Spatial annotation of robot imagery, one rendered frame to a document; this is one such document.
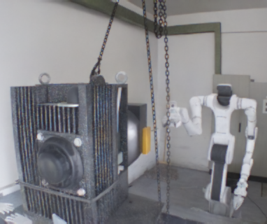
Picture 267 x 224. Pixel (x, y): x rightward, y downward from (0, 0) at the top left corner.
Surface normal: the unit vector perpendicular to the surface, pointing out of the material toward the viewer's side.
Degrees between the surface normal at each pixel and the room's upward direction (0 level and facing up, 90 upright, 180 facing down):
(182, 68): 90
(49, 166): 90
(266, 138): 90
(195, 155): 90
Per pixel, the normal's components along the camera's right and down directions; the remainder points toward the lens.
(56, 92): -0.37, 0.12
